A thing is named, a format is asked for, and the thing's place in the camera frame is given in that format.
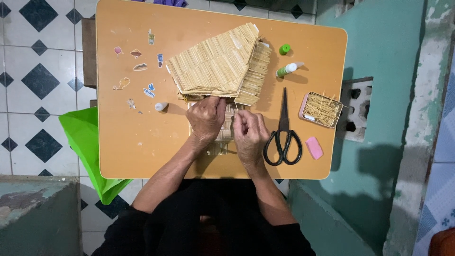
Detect person's black clothing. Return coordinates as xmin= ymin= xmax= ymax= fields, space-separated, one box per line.
xmin=91 ymin=178 xmax=317 ymax=256

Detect brown wooden stool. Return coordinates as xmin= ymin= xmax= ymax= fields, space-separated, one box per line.
xmin=81 ymin=18 xmax=98 ymax=108

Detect person's left hand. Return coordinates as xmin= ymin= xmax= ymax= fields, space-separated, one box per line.
xmin=185 ymin=96 xmax=228 ymax=143

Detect toothpick model house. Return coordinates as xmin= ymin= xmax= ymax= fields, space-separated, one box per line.
xmin=166 ymin=22 xmax=273 ymax=157

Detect green plastic bag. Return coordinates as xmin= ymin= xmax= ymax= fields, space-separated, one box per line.
xmin=58 ymin=106 xmax=133 ymax=206

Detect green glue bottle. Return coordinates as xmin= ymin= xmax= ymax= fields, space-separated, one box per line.
xmin=275 ymin=62 xmax=305 ymax=78

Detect group of small stickers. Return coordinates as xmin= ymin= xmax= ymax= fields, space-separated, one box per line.
xmin=112 ymin=28 xmax=165 ymax=115

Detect black scissors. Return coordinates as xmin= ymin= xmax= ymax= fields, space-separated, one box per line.
xmin=263 ymin=87 xmax=303 ymax=166

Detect purple cloth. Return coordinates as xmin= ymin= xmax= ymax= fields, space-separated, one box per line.
xmin=131 ymin=0 xmax=188 ymax=8

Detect grey hollow concrete block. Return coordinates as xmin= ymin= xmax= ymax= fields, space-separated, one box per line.
xmin=335 ymin=76 xmax=374 ymax=143

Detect person's right hand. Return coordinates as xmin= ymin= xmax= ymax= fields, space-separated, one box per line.
xmin=232 ymin=109 xmax=272 ymax=166

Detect orange plastic object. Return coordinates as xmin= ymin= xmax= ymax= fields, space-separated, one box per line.
xmin=428 ymin=228 xmax=455 ymax=256

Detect blue patterned cloth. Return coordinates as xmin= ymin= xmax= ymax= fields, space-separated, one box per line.
xmin=412 ymin=50 xmax=455 ymax=256

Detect tin box of toothpicks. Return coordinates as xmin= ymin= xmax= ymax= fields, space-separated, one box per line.
xmin=299 ymin=91 xmax=345 ymax=129

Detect pink eraser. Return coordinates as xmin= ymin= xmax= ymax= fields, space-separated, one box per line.
xmin=305 ymin=137 xmax=324 ymax=160

